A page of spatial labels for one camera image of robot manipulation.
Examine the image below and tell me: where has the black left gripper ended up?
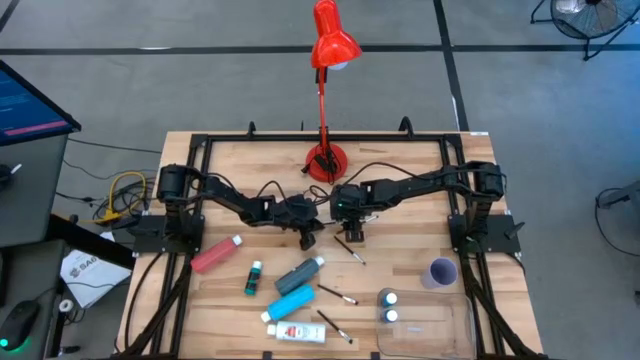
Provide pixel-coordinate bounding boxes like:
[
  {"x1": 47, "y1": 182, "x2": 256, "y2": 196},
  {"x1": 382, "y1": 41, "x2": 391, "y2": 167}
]
[{"x1": 269, "y1": 193, "x2": 327, "y2": 251}]

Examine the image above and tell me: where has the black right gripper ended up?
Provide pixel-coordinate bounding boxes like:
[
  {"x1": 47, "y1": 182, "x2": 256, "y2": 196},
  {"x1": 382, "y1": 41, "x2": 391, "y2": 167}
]
[{"x1": 329, "y1": 182, "x2": 381, "y2": 245}]

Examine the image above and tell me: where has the large dark grey paint bottle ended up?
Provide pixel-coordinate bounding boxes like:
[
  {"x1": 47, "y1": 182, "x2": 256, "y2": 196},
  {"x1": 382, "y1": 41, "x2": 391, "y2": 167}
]
[{"x1": 274, "y1": 255, "x2": 326, "y2": 297}]

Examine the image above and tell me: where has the small green paint bottle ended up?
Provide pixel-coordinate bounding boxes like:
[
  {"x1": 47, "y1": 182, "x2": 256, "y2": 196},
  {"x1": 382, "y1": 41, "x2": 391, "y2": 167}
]
[{"x1": 243, "y1": 260, "x2": 264, "y2": 297}]

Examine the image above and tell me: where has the large red paint bottle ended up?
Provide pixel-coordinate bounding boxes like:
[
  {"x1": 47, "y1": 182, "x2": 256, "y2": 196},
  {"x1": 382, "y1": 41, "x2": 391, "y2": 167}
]
[{"x1": 190, "y1": 234, "x2": 244, "y2": 275}]

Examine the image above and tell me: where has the large light blue paint bottle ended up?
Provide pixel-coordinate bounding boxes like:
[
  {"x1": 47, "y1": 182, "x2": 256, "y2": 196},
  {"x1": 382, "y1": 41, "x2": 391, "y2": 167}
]
[{"x1": 259, "y1": 283, "x2": 317, "y2": 324}]

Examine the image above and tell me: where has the purple plastic cup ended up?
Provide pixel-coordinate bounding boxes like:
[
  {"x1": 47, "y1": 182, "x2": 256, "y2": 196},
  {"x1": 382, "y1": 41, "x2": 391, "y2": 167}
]
[{"x1": 419, "y1": 256, "x2": 459, "y2": 290}]

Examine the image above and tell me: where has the white bottle red label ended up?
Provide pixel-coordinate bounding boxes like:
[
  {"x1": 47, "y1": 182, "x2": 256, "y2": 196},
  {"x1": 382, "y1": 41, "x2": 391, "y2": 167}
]
[{"x1": 265, "y1": 320, "x2": 327, "y2": 345}]

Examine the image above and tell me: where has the red desk lamp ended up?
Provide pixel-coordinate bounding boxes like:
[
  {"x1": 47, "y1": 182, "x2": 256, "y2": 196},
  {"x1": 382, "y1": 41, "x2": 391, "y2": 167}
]
[{"x1": 301, "y1": 0, "x2": 364, "y2": 186}]

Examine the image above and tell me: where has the clear plastic bin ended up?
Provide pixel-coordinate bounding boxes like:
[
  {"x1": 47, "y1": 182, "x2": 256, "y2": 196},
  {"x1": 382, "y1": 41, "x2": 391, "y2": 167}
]
[{"x1": 375, "y1": 287, "x2": 477, "y2": 359}]

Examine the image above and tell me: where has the black side table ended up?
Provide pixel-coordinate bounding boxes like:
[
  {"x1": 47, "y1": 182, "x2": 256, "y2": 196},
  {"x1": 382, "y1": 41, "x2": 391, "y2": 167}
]
[{"x1": 0, "y1": 213, "x2": 136, "y2": 360}]

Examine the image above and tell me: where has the white printed paper sheet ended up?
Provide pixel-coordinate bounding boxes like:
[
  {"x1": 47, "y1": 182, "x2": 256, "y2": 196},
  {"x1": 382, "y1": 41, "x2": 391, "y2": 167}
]
[{"x1": 59, "y1": 248, "x2": 133, "y2": 309}]

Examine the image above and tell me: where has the grey equipment leg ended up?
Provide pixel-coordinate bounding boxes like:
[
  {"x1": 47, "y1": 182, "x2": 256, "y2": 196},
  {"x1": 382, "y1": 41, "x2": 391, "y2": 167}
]
[{"x1": 594, "y1": 179, "x2": 640, "y2": 211}]

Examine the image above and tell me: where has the grey desk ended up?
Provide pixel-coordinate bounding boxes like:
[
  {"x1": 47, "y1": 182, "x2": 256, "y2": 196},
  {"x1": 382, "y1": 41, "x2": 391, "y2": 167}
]
[{"x1": 0, "y1": 133, "x2": 70, "y2": 249}]

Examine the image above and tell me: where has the black floor fan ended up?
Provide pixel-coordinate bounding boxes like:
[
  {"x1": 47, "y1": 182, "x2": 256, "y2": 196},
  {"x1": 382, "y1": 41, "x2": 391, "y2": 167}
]
[{"x1": 529, "y1": 0, "x2": 640, "y2": 62}]

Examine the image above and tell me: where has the computer monitor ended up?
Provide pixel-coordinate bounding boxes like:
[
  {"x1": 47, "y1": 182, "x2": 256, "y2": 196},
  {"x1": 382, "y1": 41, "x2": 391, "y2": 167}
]
[{"x1": 0, "y1": 59, "x2": 82, "y2": 147}]

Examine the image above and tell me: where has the black computer mouse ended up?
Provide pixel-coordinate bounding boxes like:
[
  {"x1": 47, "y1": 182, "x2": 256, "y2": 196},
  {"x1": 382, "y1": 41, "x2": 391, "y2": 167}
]
[{"x1": 0, "y1": 299, "x2": 41, "y2": 352}]

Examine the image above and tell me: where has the black aluminium table frame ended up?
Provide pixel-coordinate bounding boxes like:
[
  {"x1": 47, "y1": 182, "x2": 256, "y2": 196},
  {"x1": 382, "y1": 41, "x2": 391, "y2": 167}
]
[{"x1": 112, "y1": 115, "x2": 551, "y2": 360}]

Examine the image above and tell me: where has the yellow cable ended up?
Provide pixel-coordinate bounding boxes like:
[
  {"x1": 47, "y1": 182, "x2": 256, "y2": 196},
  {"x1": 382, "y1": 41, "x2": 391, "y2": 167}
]
[{"x1": 93, "y1": 171, "x2": 147, "y2": 225}]

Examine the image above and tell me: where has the black floor cable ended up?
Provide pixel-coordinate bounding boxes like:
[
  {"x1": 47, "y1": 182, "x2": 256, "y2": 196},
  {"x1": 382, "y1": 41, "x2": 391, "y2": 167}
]
[{"x1": 67, "y1": 137, "x2": 164, "y2": 156}]

